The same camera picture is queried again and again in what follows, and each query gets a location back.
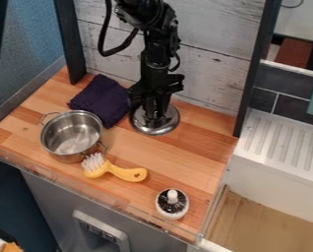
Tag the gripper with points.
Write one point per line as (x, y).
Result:
(157, 83)

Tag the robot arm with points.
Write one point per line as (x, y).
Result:
(157, 42)

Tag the dark purple cloth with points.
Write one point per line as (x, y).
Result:
(100, 98)

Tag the yellow brush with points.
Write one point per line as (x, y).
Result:
(115, 170)

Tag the silver pot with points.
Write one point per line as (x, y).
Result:
(71, 136)

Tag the white toy sink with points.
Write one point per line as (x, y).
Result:
(277, 154)

